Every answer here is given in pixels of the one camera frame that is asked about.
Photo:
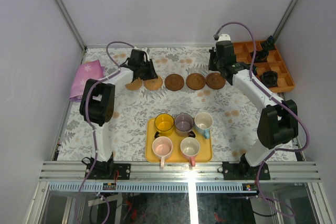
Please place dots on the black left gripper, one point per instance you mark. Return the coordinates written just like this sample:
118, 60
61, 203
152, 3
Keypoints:
148, 70

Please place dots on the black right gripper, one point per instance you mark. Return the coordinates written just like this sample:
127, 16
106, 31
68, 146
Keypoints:
213, 53

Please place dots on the light woven coaster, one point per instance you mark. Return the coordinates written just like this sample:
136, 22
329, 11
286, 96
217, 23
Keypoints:
135, 85
153, 84

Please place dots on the dark brown wooden coaster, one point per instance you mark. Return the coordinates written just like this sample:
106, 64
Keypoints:
215, 81
195, 81
174, 82

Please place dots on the blue mug cream inside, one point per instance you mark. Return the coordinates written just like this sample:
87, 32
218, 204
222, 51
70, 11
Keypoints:
203, 123

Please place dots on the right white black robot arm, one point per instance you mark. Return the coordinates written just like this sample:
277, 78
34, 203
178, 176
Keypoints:
277, 125

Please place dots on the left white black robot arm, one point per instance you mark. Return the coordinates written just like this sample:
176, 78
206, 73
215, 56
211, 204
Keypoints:
97, 102

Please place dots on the yellow glass cup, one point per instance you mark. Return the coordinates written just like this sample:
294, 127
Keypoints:
164, 124

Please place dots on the black object in tray middle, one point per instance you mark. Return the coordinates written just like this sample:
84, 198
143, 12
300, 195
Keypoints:
261, 56

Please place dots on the black object in tray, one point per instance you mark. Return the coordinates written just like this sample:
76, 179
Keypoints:
269, 79
268, 44
261, 56

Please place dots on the pink star cloth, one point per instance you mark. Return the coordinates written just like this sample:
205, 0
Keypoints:
88, 70

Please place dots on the black object in tray back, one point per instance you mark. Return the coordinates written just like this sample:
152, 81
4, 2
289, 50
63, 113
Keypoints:
268, 44

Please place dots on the black object in tray front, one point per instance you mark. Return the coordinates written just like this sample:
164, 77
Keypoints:
269, 79

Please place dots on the orange compartment tray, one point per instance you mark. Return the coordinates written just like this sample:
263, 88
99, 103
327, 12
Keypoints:
274, 62

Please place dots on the purple mug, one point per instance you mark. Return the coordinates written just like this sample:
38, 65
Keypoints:
183, 123

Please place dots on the black clip on tray right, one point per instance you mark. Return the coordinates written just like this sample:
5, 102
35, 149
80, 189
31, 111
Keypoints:
192, 134

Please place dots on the pink mug left front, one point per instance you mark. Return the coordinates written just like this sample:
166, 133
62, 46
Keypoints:
162, 148

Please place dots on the yellow plastic tray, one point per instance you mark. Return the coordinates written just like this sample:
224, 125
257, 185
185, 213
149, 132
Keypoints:
204, 156

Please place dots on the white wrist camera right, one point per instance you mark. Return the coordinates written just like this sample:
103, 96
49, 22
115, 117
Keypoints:
222, 37

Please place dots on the cream mug pink handle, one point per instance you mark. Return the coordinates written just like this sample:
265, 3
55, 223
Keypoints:
190, 148

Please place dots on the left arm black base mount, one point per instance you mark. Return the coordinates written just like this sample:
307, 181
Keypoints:
110, 170

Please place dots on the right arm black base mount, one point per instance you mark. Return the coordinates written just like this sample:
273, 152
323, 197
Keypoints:
243, 171

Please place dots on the aluminium front rail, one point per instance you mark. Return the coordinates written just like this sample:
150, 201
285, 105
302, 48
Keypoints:
279, 172

